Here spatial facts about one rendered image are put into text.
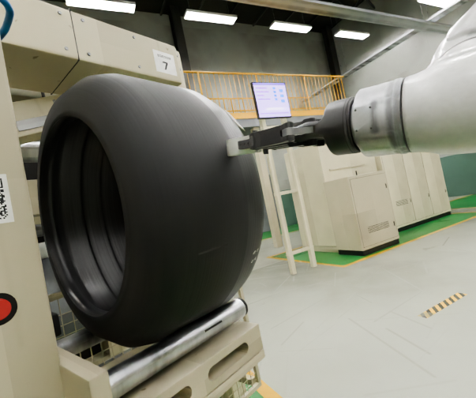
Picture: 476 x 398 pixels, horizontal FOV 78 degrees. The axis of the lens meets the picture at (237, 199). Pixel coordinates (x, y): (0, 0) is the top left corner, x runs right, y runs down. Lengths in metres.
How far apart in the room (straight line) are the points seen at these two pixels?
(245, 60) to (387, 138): 12.46
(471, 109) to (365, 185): 4.79
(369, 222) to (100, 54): 4.59
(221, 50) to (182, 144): 12.02
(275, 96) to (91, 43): 3.88
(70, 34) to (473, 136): 0.98
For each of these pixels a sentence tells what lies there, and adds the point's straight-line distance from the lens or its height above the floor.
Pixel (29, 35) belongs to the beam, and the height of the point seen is 1.67.
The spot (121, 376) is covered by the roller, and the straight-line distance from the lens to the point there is 0.57.
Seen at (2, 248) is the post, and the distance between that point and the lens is 0.57.
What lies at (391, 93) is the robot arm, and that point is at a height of 1.23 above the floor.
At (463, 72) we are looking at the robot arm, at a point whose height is 1.22.
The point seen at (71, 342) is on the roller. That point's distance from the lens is 0.83.
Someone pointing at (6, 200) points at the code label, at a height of 1.22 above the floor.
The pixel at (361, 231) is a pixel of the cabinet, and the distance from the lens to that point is 4.98.
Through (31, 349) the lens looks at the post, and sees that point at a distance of 0.59.
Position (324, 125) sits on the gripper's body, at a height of 1.22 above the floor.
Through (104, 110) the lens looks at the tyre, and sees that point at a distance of 0.55.
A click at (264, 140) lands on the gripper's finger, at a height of 1.23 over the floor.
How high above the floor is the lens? 1.14
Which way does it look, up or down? 1 degrees up
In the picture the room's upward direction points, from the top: 11 degrees counter-clockwise
